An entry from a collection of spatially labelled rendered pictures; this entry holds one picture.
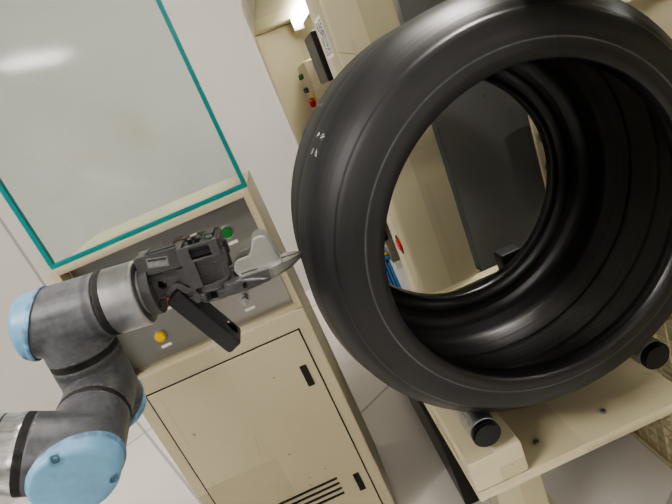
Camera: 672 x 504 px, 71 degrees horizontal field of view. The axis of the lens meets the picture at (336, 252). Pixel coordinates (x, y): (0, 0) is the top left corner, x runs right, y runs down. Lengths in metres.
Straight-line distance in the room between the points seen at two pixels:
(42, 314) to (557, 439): 0.77
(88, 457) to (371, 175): 0.43
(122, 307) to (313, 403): 0.95
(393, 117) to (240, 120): 3.09
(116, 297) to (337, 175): 0.32
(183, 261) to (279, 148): 3.12
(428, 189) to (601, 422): 0.51
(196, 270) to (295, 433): 1.01
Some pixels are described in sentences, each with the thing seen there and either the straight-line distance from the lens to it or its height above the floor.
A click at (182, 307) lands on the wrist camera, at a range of 0.67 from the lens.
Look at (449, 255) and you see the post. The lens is 1.03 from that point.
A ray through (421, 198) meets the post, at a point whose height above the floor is 1.16.
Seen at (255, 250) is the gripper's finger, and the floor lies 1.28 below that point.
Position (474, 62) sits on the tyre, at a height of 1.40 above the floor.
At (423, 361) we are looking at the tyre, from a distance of 0.63.
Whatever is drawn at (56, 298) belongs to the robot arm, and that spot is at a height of 1.32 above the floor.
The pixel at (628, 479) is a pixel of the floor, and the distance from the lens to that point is 1.88.
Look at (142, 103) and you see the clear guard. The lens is 1.29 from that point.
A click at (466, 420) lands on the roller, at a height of 0.92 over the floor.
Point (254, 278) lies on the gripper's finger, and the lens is 0.63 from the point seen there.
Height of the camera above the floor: 1.44
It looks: 19 degrees down
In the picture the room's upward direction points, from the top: 23 degrees counter-clockwise
